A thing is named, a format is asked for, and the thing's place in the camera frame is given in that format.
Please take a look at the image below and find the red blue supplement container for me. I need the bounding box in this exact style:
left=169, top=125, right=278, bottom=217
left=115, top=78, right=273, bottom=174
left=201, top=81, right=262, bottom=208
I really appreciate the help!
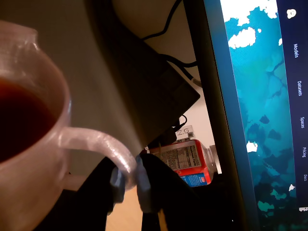
left=143, top=139, right=222, bottom=188

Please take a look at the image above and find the black cable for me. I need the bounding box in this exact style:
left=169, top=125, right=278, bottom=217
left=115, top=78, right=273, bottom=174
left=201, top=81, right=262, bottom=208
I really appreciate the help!
left=157, top=53, right=202, bottom=88
left=141, top=0, right=184, bottom=42

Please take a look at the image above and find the black cable plug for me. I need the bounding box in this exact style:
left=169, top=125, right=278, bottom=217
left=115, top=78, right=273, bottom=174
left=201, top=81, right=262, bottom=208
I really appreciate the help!
left=154, top=115, right=189, bottom=146

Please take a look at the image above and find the computer monitor with teal screen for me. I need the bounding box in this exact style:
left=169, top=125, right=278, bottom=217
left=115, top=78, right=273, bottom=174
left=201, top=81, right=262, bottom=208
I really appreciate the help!
left=184, top=0, right=308, bottom=231

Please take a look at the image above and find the translucent kettle with dark liquid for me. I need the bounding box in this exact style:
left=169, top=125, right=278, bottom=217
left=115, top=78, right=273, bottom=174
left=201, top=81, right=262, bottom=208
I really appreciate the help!
left=0, top=20, right=139, bottom=231

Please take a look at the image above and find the grey laptop slab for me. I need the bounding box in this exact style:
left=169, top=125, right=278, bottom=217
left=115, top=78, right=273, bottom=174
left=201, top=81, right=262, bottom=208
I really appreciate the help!
left=0, top=0, right=148, bottom=176

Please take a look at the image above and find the white number label tag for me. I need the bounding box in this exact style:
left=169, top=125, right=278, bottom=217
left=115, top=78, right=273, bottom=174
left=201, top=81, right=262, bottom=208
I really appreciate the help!
left=176, top=124, right=194, bottom=141

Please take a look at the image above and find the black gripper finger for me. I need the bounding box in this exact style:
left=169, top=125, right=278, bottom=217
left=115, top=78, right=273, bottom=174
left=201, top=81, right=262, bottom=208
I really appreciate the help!
left=135, top=153, right=207, bottom=231
left=45, top=156, right=126, bottom=231

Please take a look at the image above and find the black flat device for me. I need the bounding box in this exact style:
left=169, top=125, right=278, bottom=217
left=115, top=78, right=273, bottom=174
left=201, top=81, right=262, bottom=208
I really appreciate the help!
left=84, top=0, right=201, bottom=154

